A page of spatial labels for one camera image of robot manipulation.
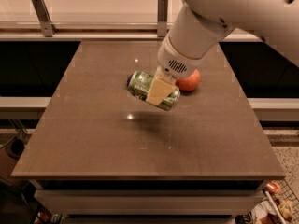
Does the middle metal railing bracket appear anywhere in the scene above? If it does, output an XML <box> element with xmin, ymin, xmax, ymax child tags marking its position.
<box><xmin>157</xmin><ymin>0</ymin><xmax>168</xmax><ymax>37</ymax></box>

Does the green soda can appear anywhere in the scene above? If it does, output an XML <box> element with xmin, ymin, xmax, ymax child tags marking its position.
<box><xmin>126</xmin><ymin>71</ymin><xmax>180</xmax><ymax>111</ymax></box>

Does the left metal railing bracket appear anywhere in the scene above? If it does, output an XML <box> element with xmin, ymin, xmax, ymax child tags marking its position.
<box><xmin>31</xmin><ymin>0</ymin><xmax>55</xmax><ymax>37</ymax></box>

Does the red apple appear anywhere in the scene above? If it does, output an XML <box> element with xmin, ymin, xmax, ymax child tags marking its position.
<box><xmin>176</xmin><ymin>69</ymin><xmax>201</xmax><ymax>91</ymax></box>

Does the glass railing panel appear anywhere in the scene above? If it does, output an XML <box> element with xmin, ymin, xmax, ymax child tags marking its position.
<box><xmin>0</xmin><ymin>0</ymin><xmax>183</xmax><ymax>30</ymax></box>

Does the wire basket with snacks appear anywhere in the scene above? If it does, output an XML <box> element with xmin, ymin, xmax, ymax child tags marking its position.
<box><xmin>235</xmin><ymin>180</ymin><xmax>299</xmax><ymax>224</ymax></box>

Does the dark round bin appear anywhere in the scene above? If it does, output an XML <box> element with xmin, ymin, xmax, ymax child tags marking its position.
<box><xmin>6</xmin><ymin>139</ymin><xmax>24</xmax><ymax>160</ymax></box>

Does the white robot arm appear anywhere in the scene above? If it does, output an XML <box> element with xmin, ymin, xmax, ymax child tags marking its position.
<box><xmin>146</xmin><ymin>0</ymin><xmax>299</xmax><ymax>105</ymax></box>

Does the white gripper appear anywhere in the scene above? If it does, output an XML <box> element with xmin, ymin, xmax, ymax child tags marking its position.
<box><xmin>146</xmin><ymin>35</ymin><xmax>206</xmax><ymax>105</ymax></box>

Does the metal railing bracket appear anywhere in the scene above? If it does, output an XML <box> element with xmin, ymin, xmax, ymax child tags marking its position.
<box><xmin>31</xmin><ymin>0</ymin><xmax>55</xmax><ymax>37</ymax></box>
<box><xmin>157</xmin><ymin>0</ymin><xmax>168</xmax><ymax>37</ymax></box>

